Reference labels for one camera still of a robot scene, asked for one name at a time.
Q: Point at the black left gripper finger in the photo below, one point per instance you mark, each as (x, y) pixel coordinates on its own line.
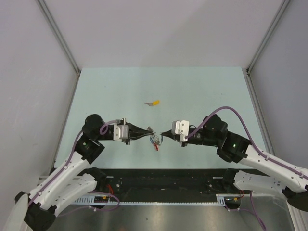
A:
(135, 130)
(133, 136)

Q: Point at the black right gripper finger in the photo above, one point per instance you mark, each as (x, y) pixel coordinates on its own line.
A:
(167, 133)
(175, 138)

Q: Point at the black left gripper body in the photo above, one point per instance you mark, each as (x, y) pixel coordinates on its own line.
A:
(127, 140)

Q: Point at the red handled key organizer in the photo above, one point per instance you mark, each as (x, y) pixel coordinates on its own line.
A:
(154, 139)

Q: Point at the yellow tagged key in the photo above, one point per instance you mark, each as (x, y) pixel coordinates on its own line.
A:
(154, 103)

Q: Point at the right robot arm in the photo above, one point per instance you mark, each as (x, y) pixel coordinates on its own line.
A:
(280, 178)

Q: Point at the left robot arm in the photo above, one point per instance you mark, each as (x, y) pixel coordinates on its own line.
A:
(75, 177)

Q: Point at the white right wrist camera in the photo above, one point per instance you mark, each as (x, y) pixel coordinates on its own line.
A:
(181, 128)

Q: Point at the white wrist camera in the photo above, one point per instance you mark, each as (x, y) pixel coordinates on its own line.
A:
(181, 128)
(117, 130)

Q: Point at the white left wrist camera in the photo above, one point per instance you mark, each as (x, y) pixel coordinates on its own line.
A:
(117, 130)

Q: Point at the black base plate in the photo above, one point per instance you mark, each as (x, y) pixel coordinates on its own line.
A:
(207, 181)

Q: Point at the right aluminium frame post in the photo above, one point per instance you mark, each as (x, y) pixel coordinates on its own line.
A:
(269, 33)

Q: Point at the aluminium frame post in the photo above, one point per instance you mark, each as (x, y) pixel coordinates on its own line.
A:
(58, 34)
(269, 33)

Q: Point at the left aluminium frame post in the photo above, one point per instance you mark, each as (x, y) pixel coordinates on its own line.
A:
(58, 34)

